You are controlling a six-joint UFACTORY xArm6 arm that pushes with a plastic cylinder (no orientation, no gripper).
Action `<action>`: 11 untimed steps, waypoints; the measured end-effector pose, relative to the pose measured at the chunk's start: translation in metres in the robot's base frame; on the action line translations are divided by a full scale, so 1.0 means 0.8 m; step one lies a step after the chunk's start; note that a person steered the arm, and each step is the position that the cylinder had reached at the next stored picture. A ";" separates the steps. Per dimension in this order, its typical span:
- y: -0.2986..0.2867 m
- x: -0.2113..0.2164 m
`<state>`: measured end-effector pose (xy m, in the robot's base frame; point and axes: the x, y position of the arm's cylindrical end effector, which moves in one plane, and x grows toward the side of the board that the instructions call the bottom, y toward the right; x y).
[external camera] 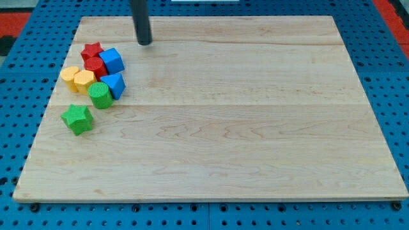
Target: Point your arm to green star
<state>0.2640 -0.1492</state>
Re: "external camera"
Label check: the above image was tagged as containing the black cylindrical robot arm stick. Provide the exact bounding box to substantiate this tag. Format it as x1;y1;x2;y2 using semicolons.
128;0;153;45

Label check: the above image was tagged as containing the green star block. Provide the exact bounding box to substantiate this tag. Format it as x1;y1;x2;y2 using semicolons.
60;104;93;135

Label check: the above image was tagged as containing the red star block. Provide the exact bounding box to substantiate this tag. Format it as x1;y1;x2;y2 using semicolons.
81;42;104;61

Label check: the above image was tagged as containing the wooden board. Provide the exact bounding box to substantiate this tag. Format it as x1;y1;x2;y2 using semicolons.
13;16;408;203

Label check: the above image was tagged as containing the blue triangle block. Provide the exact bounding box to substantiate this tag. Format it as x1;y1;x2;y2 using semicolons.
100;73;126;100

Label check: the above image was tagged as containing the green cylinder block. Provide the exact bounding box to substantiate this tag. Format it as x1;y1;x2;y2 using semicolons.
88;82;113;109

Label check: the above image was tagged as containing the blue cube block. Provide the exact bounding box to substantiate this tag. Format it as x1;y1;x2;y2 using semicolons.
99;48;125;74

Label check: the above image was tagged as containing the red cylinder block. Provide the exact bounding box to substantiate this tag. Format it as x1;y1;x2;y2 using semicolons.
84;57;108;81

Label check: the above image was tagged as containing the yellow hexagon block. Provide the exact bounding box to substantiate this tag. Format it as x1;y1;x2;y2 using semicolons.
73;70;97;95

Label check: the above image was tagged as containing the yellow cylinder block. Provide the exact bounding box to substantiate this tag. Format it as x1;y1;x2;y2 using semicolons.
60;66;80;93

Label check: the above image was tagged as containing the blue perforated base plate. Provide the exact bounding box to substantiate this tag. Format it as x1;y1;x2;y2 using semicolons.
1;0;408;229

